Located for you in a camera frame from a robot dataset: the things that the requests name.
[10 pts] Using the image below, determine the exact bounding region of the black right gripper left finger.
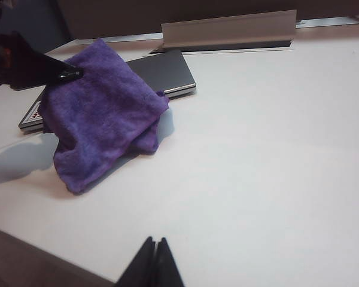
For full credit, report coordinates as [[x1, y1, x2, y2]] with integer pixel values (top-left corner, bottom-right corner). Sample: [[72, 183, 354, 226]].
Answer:
[[115, 236, 158, 287]]

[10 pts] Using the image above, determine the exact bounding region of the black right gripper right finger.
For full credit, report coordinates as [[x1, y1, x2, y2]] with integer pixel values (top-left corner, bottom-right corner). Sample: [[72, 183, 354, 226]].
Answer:
[[156, 237, 185, 287]]

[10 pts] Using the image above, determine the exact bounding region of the white cable flap cover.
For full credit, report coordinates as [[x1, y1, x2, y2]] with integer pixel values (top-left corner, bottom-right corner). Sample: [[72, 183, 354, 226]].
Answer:
[[160, 9, 297, 48]]

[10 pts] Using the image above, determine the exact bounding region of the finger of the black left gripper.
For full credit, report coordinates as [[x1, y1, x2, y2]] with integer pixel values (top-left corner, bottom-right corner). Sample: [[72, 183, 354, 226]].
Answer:
[[16, 32, 83, 89]]

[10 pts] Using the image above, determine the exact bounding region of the purple microfibre rag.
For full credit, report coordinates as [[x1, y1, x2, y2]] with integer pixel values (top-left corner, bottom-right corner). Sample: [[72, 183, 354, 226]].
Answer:
[[38, 38, 171, 196]]

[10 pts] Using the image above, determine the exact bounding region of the white sticker with red print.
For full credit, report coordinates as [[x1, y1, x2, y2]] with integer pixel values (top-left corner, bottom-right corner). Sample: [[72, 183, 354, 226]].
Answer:
[[22, 100, 44, 124]]

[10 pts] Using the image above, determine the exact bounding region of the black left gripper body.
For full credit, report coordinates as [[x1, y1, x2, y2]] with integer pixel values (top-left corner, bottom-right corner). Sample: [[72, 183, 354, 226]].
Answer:
[[0, 32, 22, 90]]

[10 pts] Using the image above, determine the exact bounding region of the brown fabric desk partition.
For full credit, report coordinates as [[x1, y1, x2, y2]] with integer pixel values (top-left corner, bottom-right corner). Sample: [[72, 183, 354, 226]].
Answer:
[[55, 0, 359, 40]]

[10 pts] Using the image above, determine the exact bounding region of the silver closed laptop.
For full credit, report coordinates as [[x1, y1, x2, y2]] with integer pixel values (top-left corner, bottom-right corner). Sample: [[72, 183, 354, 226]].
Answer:
[[18, 48, 197, 134]]

